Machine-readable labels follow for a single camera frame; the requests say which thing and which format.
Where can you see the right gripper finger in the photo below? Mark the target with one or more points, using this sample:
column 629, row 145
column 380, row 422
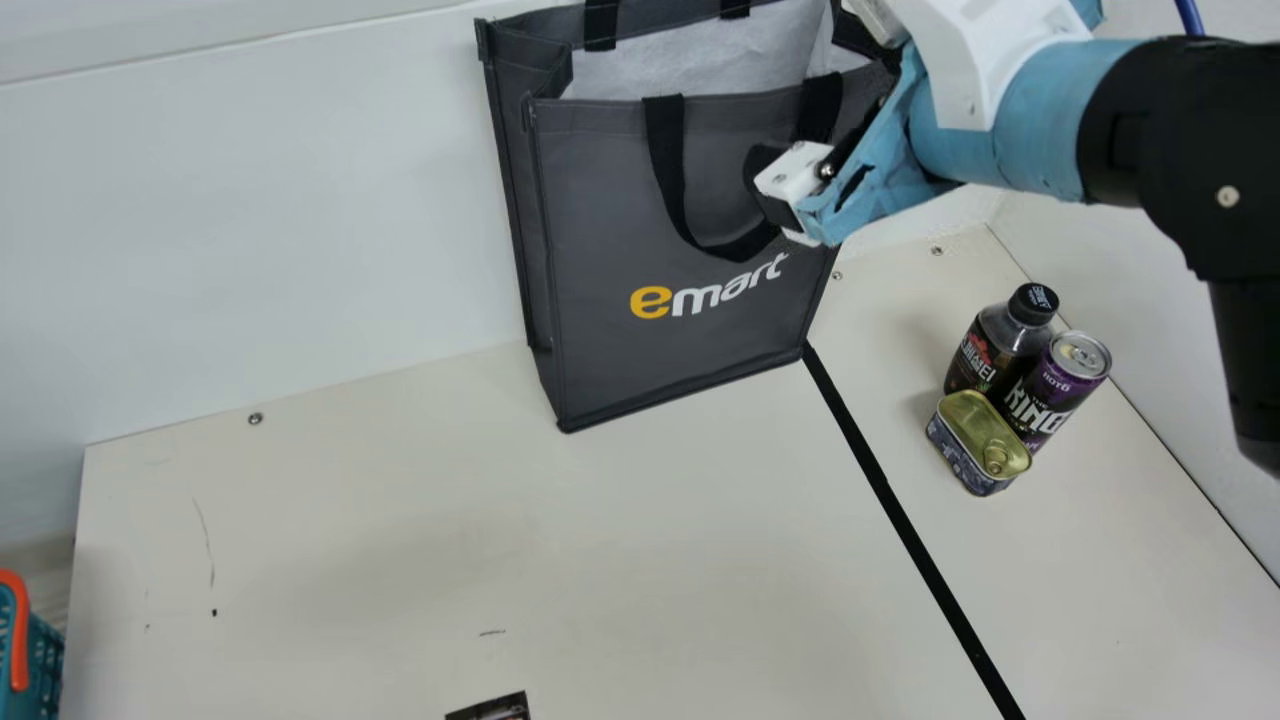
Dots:
column 872, row 22
column 790, row 180

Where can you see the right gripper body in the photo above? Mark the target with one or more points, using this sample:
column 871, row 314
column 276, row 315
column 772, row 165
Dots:
column 1030, row 130

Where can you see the dark coffee bottle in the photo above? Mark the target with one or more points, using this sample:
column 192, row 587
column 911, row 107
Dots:
column 985, row 355

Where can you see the purple drink can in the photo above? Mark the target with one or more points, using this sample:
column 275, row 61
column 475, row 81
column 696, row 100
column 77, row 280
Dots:
column 1050, row 395

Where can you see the rectangular tin with gold lid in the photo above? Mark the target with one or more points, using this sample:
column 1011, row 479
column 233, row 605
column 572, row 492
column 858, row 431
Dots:
column 985, row 430

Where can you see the black strip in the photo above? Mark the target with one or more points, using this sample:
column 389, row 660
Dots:
column 900, row 510

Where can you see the teal shopping basket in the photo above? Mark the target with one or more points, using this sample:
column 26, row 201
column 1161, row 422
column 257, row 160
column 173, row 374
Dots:
column 35, row 670

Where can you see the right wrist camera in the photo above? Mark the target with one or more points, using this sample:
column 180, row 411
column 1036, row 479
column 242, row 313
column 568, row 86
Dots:
column 980, row 50

